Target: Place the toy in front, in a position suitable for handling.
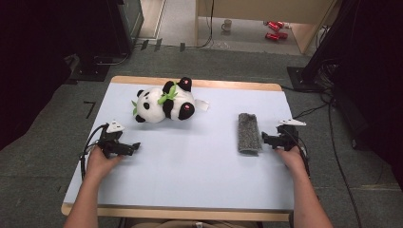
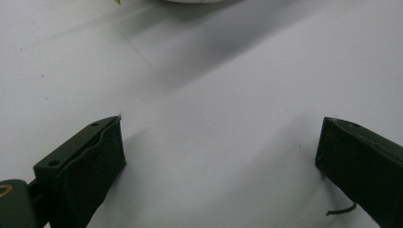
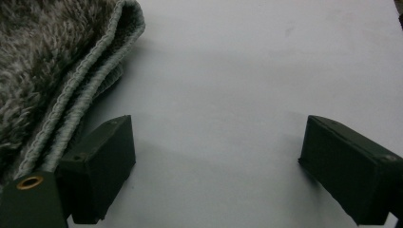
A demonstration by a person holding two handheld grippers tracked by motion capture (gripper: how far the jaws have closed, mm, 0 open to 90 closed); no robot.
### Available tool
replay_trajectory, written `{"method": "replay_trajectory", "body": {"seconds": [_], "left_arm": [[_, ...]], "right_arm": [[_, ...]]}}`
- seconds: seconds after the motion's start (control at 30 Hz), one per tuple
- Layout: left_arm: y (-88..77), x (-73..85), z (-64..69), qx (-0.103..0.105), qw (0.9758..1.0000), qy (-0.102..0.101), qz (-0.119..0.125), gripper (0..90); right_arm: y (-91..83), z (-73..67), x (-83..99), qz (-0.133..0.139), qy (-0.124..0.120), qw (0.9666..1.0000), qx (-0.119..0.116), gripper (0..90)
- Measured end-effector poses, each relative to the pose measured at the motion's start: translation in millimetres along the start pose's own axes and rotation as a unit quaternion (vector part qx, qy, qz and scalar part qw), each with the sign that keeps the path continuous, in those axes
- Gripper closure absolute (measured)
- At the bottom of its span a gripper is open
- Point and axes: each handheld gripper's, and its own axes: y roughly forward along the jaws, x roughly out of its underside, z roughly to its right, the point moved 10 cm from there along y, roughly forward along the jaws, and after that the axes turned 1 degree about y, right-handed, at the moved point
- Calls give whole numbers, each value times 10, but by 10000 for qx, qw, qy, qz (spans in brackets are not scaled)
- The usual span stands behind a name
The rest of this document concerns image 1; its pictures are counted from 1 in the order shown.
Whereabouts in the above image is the person's left hand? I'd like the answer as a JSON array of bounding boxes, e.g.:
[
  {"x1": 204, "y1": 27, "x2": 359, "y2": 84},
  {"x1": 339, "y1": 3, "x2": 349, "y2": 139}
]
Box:
[{"x1": 86, "y1": 146, "x2": 124, "y2": 182}]

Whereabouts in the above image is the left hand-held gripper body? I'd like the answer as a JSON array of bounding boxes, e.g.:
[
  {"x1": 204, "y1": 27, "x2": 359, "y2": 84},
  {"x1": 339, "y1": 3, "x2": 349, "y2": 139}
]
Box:
[{"x1": 96, "y1": 119, "x2": 134, "y2": 159}]

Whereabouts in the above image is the beige wooden desk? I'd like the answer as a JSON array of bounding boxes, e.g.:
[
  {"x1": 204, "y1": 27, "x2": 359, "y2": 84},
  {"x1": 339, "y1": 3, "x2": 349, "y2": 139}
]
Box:
[{"x1": 194, "y1": 0, "x2": 337, "y2": 55}]

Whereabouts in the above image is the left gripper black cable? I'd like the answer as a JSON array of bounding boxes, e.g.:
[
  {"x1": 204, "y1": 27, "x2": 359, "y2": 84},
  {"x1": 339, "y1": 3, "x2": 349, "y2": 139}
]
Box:
[{"x1": 79, "y1": 123, "x2": 109, "y2": 182}]

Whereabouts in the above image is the person's right hand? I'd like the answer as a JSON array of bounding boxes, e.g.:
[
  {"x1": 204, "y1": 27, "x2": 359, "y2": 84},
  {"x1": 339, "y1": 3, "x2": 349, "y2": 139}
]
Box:
[{"x1": 275, "y1": 145, "x2": 307, "y2": 179}]

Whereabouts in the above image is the hanging black cable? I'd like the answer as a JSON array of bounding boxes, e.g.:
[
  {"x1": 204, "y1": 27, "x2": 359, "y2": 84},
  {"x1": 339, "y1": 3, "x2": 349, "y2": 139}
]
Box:
[{"x1": 184, "y1": 0, "x2": 215, "y2": 49}]

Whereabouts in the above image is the wooden table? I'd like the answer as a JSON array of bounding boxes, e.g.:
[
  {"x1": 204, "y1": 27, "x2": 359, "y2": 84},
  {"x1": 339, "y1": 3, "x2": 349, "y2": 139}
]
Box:
[{"x1": 61, "y1": 75, "x2": 296, "y2": 222}]

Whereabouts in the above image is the black metal stand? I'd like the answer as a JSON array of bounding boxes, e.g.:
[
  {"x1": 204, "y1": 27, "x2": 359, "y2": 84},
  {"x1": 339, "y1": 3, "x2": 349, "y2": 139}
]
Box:
[{"x1": 286, "y1": 0, "x2": 360, "y2": 93}]

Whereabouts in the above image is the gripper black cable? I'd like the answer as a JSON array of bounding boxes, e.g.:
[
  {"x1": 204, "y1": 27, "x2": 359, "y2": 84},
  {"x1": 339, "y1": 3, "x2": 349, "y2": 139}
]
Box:
[
  {"x1": 79, "y1": 123, "x2": 109, "y2": 182},
  {"x1": 286, "y1": 126, "x2": 312, "y2": 179}
]

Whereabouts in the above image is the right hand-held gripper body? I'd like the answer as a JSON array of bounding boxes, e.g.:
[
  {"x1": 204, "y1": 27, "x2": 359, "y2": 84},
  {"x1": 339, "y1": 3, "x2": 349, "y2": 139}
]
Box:
[{"x1": 271, "y1": 118, "x2": 308, "y2": 152}]

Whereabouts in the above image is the dark curtain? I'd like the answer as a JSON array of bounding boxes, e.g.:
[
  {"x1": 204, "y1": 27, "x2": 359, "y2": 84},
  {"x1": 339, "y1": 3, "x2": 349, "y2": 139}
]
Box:
[
  {"x1": 0, "y1": 0, "x2": 110, "y2": 151},
  {"x1": 329, "y1": 0, "x2": 403, "y2": 183}
]

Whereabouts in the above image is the panda plush toy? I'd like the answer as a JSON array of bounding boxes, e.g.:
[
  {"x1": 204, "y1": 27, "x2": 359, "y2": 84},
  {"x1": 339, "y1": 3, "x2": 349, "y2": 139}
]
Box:
[{"x1": 131, "y1": 76, "x2": 210, "y2": 124}]

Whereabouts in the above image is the black floor cable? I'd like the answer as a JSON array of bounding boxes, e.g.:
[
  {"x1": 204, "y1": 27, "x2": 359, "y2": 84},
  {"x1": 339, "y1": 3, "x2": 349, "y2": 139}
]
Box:
[{"x1": 280, "y1": 85, "x2": 364, "y2": 228}]

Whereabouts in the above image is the grey fluffy towel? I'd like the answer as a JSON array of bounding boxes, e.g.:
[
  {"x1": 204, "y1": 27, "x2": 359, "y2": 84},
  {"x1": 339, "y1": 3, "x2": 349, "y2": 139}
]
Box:
[{"x1": 237, "y1": 112, "x2": 263, "y2": 157}]

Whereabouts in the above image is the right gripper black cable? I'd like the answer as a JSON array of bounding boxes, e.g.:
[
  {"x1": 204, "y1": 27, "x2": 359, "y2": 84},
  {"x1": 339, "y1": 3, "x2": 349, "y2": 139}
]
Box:
[{"x1": 286, "y1": 126, "x2": 312, "y2": 179}]

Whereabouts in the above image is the black tape corner mark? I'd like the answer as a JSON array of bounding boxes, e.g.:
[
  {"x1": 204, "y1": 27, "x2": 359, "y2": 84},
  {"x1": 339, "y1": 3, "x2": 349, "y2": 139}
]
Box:
[{"x1": 83, "y1": 101, "x2": 97, "y2": 120}]

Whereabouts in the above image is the black cabinet with base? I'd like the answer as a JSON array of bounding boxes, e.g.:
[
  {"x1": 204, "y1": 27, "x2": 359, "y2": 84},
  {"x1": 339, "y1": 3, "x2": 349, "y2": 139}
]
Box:
[{"x1": 69, "y1": 0, "x2": 145, "y2": 83}]

